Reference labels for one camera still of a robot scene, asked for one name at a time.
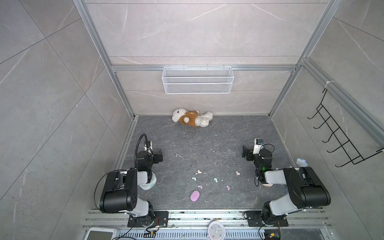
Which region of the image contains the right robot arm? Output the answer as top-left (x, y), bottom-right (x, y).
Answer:
top-left (242, 145), bottom-right (331, 225)

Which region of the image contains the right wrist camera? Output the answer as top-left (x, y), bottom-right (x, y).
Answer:
top-left (253, 138), bottom-right (264, 155)

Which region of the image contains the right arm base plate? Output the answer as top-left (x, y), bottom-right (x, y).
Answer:
top-left (243, 211), bottom-right (289, 227)

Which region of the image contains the white wire mesh basket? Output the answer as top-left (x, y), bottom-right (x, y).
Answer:
top-left (162, 67), bottom-right (235, 95)

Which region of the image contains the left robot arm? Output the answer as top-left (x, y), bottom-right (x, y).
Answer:
top-left (93, 134), bottom-right (163, 222)

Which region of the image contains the purple earbud case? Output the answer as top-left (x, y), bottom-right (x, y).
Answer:
top-left (190, 191), bottom-right (200, 202)

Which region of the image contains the mint alarm clock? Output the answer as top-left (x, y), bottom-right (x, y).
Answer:
top-left (138, 171), bottom-right (157, 191)

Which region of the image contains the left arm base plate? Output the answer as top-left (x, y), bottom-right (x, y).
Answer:
top-left (127, 211), bottom-right (169, 228)

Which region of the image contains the white round clock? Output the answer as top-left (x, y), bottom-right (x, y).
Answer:
top-left (208, 221), bottom-right (226, 240)

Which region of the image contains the black wire hook rack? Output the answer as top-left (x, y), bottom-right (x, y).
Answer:
top-left (307, 89), bottom-right (384, 168)

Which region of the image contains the white teddy bear brown hoodie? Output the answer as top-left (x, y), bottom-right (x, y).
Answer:
top-left (172, 108), bottom-right (213, 128)

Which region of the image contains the white tablet device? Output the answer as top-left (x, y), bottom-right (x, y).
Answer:
top-left (84, 227), bottom-right (120, 240)

